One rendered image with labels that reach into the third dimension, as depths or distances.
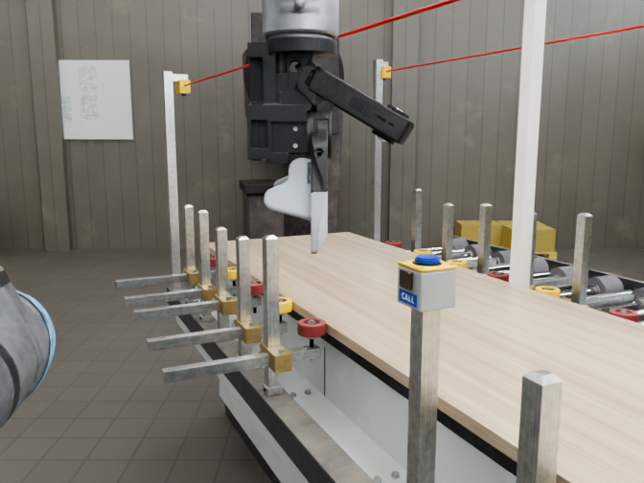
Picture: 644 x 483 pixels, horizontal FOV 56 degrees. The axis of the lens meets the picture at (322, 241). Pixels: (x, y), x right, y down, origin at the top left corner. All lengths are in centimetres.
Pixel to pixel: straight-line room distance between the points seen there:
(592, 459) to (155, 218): 705
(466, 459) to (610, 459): 33
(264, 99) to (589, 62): 766
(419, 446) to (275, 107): 68
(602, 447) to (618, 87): 731
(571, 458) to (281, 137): 76
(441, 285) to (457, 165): 673
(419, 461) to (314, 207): 64
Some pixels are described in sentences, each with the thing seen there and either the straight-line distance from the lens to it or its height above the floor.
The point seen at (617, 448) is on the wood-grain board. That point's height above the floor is 90.
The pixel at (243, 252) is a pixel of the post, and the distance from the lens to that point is 190.
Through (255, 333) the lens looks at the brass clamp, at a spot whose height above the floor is 83.
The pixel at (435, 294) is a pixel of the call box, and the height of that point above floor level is 118.
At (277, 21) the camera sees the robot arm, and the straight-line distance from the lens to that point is 61.
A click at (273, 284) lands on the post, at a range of 168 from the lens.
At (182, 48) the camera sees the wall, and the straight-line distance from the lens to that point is 774.
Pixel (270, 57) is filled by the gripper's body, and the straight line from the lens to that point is 61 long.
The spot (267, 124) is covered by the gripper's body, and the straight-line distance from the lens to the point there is 59.
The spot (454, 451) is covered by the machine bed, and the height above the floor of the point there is 76.
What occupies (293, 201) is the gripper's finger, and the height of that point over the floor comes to 136.
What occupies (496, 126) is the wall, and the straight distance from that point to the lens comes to 780.
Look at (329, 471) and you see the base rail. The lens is 142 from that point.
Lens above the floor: 143
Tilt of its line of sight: 10 degrees down
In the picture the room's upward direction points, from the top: straight up
